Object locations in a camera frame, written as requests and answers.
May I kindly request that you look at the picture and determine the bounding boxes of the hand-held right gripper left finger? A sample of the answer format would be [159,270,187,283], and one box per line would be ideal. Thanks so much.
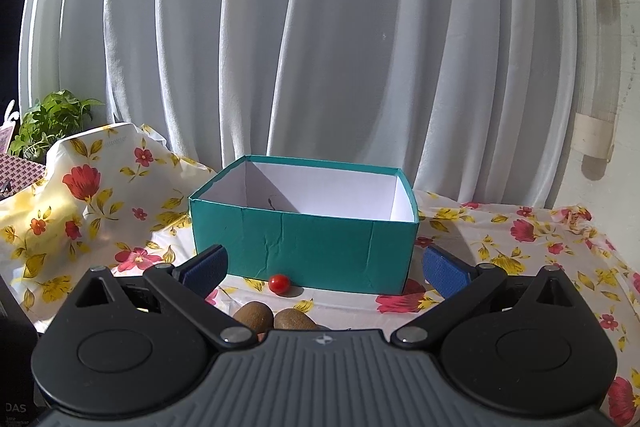
[74,244,258,351]

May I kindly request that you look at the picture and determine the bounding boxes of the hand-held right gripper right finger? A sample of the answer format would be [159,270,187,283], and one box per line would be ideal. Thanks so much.
[390,246,577,350]

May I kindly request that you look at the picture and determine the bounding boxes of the brown kiwi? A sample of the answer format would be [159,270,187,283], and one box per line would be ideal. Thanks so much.
[273,308,321,333]
[232,301,275,341]

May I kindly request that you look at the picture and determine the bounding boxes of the teal cardboard box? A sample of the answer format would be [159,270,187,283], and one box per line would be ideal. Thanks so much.
[188,154,419,296]

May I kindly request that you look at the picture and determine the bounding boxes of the floral plastic tablecloth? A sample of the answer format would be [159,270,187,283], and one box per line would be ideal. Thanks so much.
[0,123,640,427]

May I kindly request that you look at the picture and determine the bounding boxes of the red patterned cloth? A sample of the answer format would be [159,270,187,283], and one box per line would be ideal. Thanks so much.
[0,127,47,202]

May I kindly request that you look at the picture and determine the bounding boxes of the green leafy plant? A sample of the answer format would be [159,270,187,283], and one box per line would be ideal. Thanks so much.
[9,89,106,158]

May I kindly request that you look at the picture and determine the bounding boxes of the white curtain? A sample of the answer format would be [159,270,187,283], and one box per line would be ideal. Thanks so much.
[20,0,585,208]

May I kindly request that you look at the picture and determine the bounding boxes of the clear plastic tube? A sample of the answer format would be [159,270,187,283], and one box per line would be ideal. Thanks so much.
[574,0,622,164]

